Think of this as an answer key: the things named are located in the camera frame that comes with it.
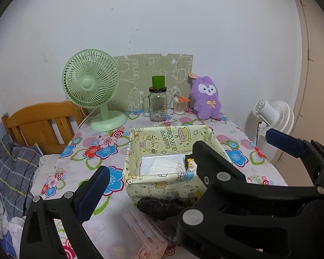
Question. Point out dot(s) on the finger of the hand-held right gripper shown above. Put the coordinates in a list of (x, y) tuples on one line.
[(213, 162), (283, 141)]

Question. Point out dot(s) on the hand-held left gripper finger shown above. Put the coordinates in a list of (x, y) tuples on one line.
[(95, 194)]

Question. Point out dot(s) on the clear pink printed zip pouch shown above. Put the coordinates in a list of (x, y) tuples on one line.
[(143, 229)]

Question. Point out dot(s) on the yellow printed fabric storage basket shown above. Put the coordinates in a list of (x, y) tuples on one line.
[(156, 187)]

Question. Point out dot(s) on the small yellow toy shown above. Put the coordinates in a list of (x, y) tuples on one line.
[(191, 164)]

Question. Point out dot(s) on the white standing fan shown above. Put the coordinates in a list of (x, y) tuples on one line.
[(280, 118)]

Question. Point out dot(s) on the floral tablecloth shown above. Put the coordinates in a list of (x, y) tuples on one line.
[(81, 162)]

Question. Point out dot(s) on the clear plastic tissue packet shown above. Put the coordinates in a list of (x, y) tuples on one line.
[(162, 164)]

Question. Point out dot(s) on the purple plush rabbit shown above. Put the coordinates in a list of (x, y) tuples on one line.
[(206, 102)]

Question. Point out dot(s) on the cotton swab container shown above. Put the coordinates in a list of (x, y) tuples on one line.
[(179, 108)]

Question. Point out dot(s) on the black ruffled scrunchie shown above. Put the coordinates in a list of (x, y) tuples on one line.
[(162, 207)]

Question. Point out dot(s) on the small orange clip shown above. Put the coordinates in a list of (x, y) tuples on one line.
[(184, 99)]

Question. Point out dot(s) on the glass jar mug black lid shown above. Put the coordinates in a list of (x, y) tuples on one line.
[(158, 108)]

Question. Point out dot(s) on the grey plaid bedding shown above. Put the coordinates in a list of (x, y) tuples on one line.
[(13, 167)]

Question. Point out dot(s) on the beige door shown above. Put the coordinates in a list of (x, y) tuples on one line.
[(313, 59)]

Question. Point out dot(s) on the white crumpled clothing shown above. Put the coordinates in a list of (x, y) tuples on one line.
[(5, 221)]

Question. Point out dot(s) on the wooden bed headboard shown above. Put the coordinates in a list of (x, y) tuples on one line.
[(35, 121)]

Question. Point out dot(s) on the green plastic cup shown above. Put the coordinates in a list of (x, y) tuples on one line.
[(158, 81)]

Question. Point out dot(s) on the green desk fan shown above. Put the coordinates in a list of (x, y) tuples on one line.
[(90, 82)]

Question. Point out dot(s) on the cartoon printed cardboard panel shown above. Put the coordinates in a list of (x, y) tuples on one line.
[(145, 67)]

